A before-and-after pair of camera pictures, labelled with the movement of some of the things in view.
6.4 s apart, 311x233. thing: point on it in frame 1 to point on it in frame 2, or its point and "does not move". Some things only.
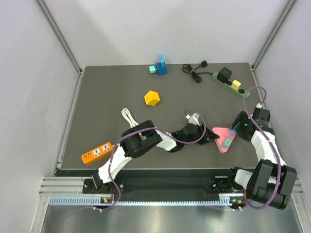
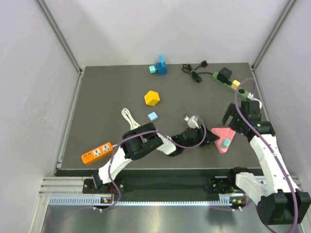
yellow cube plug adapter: (151, 98) does not move
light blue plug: (232, 132) to (152, 116)
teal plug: (227, 143) does not move
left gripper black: (209, 136) does not move
